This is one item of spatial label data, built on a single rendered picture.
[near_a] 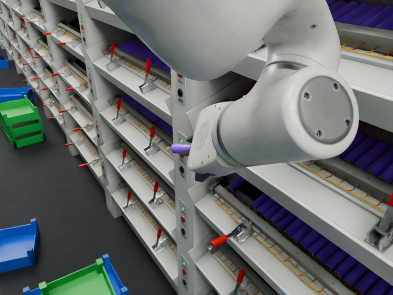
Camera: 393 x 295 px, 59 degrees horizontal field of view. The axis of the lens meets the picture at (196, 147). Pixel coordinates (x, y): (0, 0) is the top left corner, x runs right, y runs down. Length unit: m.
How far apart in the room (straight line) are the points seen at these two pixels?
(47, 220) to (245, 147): 1.49
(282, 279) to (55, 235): 1.19
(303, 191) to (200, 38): 0.40
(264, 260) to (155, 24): 0.59
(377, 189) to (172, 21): 0.41
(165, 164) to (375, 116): 0.68
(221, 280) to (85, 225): 0.91
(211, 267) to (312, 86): 0.73
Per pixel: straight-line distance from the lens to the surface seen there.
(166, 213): 1.14
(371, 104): 0.45
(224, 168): 0.45
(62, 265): 1.55
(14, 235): 1.75
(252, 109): 0.35
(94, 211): 1.77
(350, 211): 0.55
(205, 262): 0.99
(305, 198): 0.57
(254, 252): 0.75
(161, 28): 0.22
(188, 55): 0.24
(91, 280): 1.31
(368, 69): 0.48
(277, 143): 0.32
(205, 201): 0.86
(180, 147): 0.63
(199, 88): 0.74
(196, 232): 0.93
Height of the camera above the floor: 1.06
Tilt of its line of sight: 28 degrees down
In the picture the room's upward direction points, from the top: straight up
